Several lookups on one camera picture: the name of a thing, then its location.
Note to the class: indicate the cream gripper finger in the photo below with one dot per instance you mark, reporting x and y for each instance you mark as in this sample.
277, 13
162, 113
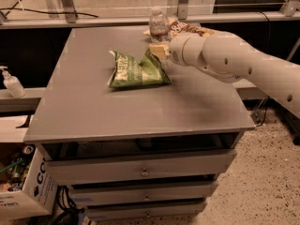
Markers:
161, 51

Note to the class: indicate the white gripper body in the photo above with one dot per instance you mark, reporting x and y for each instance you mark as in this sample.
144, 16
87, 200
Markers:
176, 52

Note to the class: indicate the clear plastic water bottle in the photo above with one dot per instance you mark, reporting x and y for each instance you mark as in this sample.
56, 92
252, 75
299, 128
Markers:
158, 26

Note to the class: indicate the green chip bag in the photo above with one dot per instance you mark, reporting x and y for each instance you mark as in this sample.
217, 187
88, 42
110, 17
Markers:
128, 72

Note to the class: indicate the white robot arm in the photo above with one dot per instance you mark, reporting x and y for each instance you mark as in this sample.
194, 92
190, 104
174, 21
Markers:
228, 58

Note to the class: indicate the brown chip bag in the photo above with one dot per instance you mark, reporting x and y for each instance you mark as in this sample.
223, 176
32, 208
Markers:
177, 27

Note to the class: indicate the white pump sanitizer bottle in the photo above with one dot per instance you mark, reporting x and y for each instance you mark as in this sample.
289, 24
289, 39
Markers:
12, 83

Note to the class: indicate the grey drawer cabinet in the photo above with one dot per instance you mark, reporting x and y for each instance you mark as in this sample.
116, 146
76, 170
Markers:
135, 153

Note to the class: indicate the white cardboard box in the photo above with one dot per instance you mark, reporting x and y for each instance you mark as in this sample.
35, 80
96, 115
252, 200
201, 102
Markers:
27, 189

